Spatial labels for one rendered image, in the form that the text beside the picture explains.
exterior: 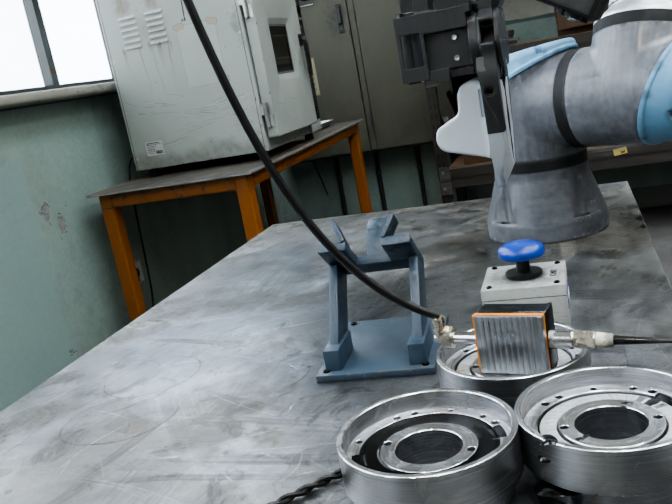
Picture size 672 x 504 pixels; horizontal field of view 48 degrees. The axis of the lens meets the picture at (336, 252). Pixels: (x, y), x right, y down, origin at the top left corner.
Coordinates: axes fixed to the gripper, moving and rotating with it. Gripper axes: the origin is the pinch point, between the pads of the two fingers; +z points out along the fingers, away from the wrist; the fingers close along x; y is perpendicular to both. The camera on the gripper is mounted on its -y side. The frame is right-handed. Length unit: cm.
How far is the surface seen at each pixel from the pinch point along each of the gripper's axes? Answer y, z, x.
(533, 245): -1.3, 6.7, 0.7
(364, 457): 7.4, 11.2, 27.6
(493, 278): 2.6, 9.5, 0.0
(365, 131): 113, 26, -352
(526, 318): -1.7, 7.0, 17.4
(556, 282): -2.9, 9.5, 2.8
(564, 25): 0, -11, -324
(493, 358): 0.9, 9.9, 16.9
